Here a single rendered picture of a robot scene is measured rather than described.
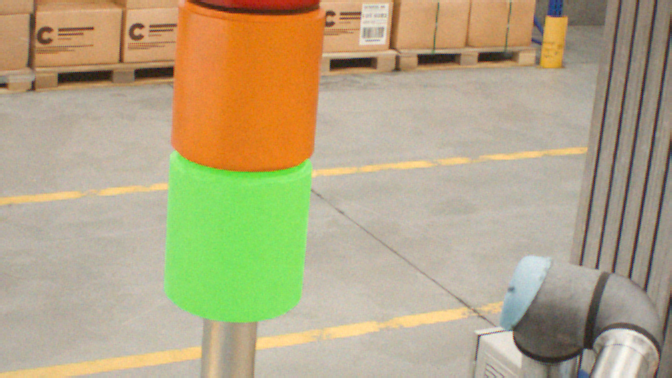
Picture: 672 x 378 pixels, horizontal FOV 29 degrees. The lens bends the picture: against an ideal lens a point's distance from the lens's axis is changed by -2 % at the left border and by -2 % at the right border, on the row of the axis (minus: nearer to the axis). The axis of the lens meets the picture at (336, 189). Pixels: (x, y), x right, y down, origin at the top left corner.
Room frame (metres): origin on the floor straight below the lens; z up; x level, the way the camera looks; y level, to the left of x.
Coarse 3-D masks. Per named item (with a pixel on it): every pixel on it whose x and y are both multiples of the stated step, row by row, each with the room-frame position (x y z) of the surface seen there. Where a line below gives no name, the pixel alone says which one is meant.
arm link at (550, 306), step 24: (528, 264) 1.78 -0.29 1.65; (552, 264) 1.78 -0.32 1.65; (528, 288) 1.75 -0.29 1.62; (552, 288) 1.74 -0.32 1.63; (576, 288) 1.73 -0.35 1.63; (600, 288) 1.73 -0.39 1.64; (504, 312) 1.75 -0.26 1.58; (528, 312) 1.74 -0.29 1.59; (552, 312) 1.72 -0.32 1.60; (576, 312) 1.71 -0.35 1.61; (528, 336) 1.75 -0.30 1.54; (552, 336) 1.73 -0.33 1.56; (576, 336) 1.71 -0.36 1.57; (528, 360) 1.80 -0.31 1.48; (552, 360) 1.75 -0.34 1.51; (576, 360) 1.81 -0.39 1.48
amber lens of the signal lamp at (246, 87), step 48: (192, 0) 0.43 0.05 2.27; (192, 48) 0.42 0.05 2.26; (240, 48) 0.42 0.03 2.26; (288, 48) 0.42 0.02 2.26; (192, 96) 0.42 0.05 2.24; (240, 96) 0.42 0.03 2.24; (288, 96) 0.42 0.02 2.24; (192, 144) 0.42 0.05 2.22; (240, 144) 0.42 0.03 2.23; (288, 144) 0.42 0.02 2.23
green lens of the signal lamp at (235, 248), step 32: (192, 192) 0.42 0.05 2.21; (224, 192) 0.42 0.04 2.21; (256, 192) 0.42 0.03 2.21; (288, 192) 0.42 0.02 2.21; (192, 224) 0.42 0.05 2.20; (224, 224) 0.42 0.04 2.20; (256, 224) 0.42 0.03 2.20; (288, 224) 0.43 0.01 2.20; (192, 256) 0.42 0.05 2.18; (224, 256) 0.42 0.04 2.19; (256, 256) 0.42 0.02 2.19; (288, 256) 0.43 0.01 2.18; (192, 288) 0.42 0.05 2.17; (224, 288) 0.42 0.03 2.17; (256, 288) 0.42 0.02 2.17; (288, 288) 0.43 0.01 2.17; (224, 320) 0.42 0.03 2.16; (256, 320) 0.42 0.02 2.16
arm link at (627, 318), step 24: (624, 288) 1.72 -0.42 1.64; (600, 312) 1.70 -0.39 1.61; (624, 312) 1.69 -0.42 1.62; (648, 312) 1.69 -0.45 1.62; (600, 336) 1.67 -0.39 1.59; (624, 336) 1.65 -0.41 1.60; (648, 336) 1.65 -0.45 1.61; (600, 360) 1.62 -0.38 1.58; (624, 360) 1.61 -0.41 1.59; (648, 360) 1.64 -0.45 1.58
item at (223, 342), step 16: (208, 320) 0.44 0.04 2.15; (208, 336) 0.44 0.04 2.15; (224, 336) 0.43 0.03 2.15; (240, 336) 0.43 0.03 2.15; (256, 336) 0.44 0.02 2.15; (208, 352) 0.44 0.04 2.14; (224, 352) 0.43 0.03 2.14; (240, 352) 0.43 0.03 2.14; (208, 368) 0.44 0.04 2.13; (224, 368) 0.43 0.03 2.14; (240, 368) 0.43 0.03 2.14
